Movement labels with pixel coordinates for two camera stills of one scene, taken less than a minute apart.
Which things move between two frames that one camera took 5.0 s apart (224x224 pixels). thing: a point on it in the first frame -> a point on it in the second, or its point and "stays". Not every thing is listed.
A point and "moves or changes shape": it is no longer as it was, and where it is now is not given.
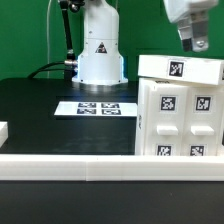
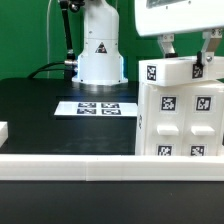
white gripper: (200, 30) -> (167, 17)
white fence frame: (108, 167) stays
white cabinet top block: (187, 69) moves or changes shape
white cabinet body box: (179, 118) stays
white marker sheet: (75, 108) stays
